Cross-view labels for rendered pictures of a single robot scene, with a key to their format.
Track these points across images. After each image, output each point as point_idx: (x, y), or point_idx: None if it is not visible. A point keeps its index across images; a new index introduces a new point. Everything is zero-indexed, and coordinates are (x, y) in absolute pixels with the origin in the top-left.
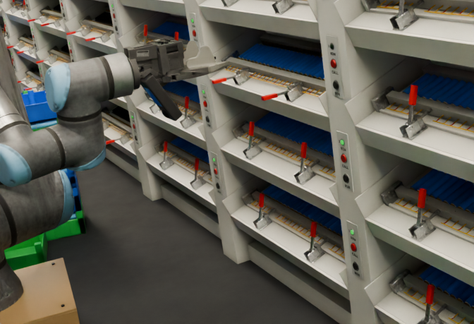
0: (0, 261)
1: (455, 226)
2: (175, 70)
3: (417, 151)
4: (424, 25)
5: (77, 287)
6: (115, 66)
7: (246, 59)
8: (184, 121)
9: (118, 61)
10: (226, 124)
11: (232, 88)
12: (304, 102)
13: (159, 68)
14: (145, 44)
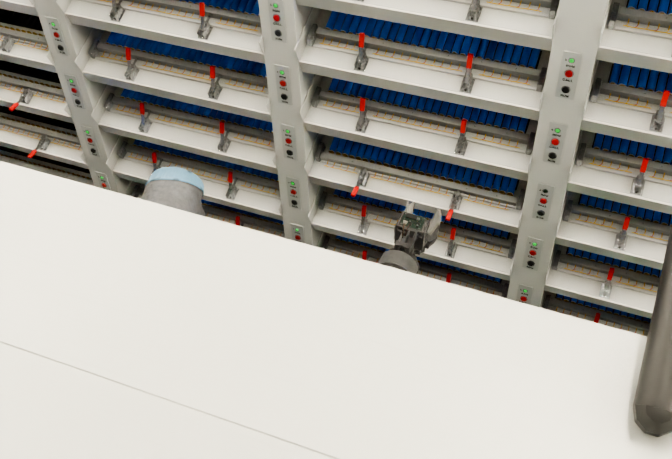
0: None
1: (625, 281)
2: (425, 241)
3: (630, 257)
4: (658, 190)
5: None
6: (410, 269)
7: (345, 153)
8: (232, 194)
9: (409, 263)
10: (314, 202)
11: (352, 188)
12: (473, 210)
13: (414, 245)
14: (144, 121)
